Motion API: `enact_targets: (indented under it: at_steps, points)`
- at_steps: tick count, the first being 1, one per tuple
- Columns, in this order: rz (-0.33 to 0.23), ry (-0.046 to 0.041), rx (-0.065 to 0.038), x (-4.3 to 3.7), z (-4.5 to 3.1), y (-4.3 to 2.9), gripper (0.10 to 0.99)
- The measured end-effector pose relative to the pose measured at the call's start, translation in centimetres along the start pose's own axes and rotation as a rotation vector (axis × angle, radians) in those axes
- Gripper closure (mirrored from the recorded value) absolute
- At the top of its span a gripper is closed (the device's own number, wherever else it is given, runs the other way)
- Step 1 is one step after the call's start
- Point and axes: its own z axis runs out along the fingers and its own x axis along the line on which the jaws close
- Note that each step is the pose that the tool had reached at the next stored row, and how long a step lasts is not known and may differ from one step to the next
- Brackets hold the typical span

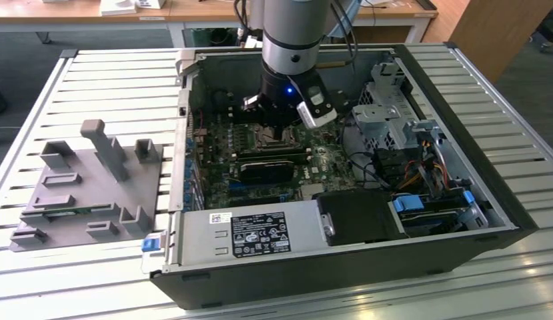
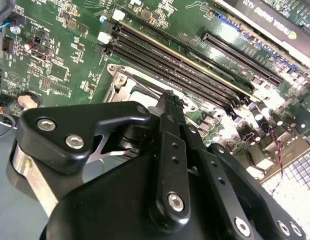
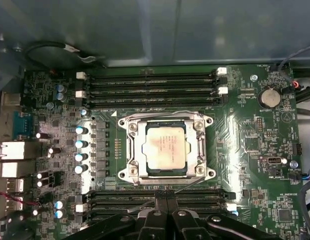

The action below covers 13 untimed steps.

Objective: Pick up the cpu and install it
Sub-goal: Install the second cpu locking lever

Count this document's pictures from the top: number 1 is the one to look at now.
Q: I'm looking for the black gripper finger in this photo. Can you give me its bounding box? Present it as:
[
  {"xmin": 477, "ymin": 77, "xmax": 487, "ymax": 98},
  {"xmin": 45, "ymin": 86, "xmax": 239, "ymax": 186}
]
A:
[
  {"xmin": 275, "ymin": 125, "xmax": 304, "ymax": 141},
  {"xmin": 239, "ymin": 95, "xmax": 278, "ymax": 141}
]

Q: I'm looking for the metal socket cover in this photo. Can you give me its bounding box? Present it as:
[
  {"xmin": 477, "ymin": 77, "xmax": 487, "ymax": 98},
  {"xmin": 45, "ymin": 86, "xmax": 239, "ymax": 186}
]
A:
[{"xmin": 252, "ymin": 126, "xmax": 300, "ymax": 149}]

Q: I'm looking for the green motherboard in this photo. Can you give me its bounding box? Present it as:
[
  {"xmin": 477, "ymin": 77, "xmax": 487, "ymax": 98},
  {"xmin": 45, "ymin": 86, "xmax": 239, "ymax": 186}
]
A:
[{"xmin": 186, "ymin": 105, "xmax": 349, "ymax": 209}]

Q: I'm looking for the black installed RAM stick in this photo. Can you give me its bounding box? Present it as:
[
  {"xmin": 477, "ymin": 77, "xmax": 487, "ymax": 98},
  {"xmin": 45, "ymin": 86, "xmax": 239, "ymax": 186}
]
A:
[{"xmin": 236, "ymin": 149, "xmax": 304, "ymax": 161}]

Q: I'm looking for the black graphics card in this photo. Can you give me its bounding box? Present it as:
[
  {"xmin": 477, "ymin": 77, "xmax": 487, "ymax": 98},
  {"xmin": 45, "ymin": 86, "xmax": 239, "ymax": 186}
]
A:
[{"xmin": 236, "ymin": 159, "xmax": 295, "ymax": 187}]

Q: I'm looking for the silver metal drive cage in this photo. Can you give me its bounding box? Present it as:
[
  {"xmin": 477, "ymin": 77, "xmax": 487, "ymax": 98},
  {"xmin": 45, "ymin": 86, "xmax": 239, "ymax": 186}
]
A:
[{"xmin": 351, "ymin": 61, "xmax": 442, "ymax": 151}]

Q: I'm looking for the green storage crate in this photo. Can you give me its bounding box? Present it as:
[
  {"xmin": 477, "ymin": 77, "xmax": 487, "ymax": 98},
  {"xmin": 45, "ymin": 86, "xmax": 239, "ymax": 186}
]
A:
[{"xmin": 182, "ymin": 28, "xmax": 242, "ymax": 47}]

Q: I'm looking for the black plastic shroud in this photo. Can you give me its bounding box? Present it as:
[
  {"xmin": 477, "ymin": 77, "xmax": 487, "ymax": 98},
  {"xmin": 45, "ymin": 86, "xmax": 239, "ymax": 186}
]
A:
[{"xmin": 315, "ymin": 191, "xmax": 410, "ymax": 247}]

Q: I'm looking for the blue disk carrier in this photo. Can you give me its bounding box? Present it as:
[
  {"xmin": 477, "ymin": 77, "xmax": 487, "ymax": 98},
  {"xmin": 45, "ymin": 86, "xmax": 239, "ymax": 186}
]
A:
[{"xmin": 391, "ymin": 195, "xmax": 469, "ymax": 221}]

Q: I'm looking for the silver power supply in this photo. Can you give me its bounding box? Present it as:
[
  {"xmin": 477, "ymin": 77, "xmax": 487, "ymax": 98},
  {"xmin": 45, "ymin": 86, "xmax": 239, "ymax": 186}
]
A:
[{"xmin": 162, "ymin": 199, "xmax": 326, "ymax": 273}]

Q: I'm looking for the grey plastic parts rack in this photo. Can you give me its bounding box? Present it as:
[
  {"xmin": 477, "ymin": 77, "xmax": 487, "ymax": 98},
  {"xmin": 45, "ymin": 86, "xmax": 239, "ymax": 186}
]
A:
[{"xmin": 7, "ymin": 119, "xmax": 166, "ymax": 253}]

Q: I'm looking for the black PC case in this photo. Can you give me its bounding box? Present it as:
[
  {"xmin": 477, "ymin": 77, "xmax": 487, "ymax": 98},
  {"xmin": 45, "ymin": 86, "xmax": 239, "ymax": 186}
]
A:
[{"xmin": 148, "ymin": 41, "xmax": 539, "ymax": 311}]

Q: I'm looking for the blue case latch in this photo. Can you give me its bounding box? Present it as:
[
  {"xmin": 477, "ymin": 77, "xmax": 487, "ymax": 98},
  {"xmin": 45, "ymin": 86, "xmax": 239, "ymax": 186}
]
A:
[{"xmin": 140, "ymin": 235, "xmax": 164, "ymax": 253}]

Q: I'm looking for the wooden desk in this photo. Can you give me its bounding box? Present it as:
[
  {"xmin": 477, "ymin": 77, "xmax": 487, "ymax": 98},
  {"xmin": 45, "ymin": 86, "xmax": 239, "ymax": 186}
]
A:
[{"xmin": 0, "ymin": 0, "xmax": 439, "ymax": 44}]

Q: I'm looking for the green RAM stick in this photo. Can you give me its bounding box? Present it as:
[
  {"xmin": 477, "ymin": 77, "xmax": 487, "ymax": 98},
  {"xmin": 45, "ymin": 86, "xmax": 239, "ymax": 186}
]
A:
[{"xmin": 43, "ymin": 206, "xmax": 112, "ymax": 218}]

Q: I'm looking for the wooden cabinet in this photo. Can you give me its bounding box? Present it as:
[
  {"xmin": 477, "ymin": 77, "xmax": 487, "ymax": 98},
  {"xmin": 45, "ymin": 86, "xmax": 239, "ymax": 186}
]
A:
[{"xmin": 421, "ymin": 0, "xmax": 553, "ymax": 84}]

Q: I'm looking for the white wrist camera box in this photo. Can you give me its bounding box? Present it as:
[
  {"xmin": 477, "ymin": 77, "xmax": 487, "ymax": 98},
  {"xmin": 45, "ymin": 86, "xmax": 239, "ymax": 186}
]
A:
[{"xmin": 295, "ymin": 85, "xmax": 338, "ymax": 129}]

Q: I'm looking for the grey case release handle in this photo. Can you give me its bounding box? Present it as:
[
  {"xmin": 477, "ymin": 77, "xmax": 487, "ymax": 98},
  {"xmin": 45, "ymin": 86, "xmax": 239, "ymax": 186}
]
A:
[{"xmin": 174, "ymin": 48, "xmax": 204, "ymax": 88}]

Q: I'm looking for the thin black cable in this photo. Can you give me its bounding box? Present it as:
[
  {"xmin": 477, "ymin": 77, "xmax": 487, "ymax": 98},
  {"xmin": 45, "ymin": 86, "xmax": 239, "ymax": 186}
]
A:
[{"xmin": 346, "ymin": 151, "xmax": 393, "ymax": 191}]

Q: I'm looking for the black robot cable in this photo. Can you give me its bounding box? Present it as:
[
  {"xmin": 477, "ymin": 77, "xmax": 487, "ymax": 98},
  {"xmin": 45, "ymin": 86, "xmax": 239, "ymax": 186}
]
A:
[{"xmin": 328, "ymin": 0, "xmax": 359, "ymax": 67}]

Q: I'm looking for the silver shroud latch handle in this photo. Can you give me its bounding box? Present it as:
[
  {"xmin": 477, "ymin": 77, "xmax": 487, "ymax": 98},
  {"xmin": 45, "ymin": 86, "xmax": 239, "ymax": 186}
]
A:
[{"xmin": 320, "ymin": 215, "xmax": 338, "ymax": 236}]

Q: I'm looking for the orange yellow wire bundle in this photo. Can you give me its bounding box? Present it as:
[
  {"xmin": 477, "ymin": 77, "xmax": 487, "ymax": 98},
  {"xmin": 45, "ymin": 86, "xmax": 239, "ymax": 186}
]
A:
[{"xmin": 402, "ymin": 159, "xmax": 450, "ymax": 187}]

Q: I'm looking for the grey flat cable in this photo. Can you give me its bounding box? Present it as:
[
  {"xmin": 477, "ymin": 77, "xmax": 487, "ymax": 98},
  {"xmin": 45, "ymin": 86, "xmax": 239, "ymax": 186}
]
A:
[{"xmin": 415, "ymin": 159, "xmax": 449, "ymax": 201}]

